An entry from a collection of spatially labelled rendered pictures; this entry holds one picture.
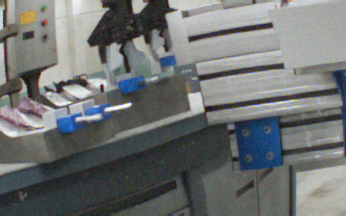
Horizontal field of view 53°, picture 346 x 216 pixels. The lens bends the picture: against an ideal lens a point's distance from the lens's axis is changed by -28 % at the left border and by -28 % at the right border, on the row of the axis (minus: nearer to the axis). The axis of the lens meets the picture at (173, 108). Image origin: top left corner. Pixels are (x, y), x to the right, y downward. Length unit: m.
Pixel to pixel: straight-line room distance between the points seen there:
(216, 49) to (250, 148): 0.16
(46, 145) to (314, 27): 0.49
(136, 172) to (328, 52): 0.66
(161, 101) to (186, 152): 0.13
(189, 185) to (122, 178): 0.22
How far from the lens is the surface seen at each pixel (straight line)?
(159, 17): 1.28
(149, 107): 1.05
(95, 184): 0.89
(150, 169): 1.01
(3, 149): 0.82
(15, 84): 1.62
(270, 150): 0.67
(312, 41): 0.43
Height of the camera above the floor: 0.90
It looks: 4 degrees down
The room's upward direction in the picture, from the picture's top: 12 degrees counter-clockwise
